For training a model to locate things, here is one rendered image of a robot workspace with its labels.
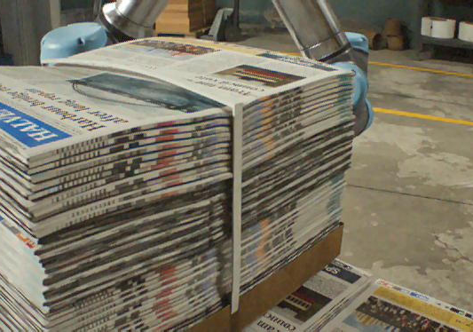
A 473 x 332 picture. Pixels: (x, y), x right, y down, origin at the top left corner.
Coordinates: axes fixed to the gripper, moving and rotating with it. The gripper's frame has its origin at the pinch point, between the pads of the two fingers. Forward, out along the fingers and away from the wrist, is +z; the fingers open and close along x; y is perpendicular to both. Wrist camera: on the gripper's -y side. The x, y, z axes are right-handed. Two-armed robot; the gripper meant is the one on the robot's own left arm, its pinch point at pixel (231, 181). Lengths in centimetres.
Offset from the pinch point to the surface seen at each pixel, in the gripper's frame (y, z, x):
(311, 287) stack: -2.3, 10.6, 21.7
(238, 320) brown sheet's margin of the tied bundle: 0.1, 22.3, 21.5
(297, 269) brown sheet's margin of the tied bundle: 1.1, 13.0, 21.3
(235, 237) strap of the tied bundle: 9.6, 22.9, 21.8
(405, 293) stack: -2.6, 4.8, 30.5
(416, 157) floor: -85, -233, -66
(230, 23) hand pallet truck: -63, -431, -401
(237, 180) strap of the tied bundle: 14.6, 22.7, 21.7
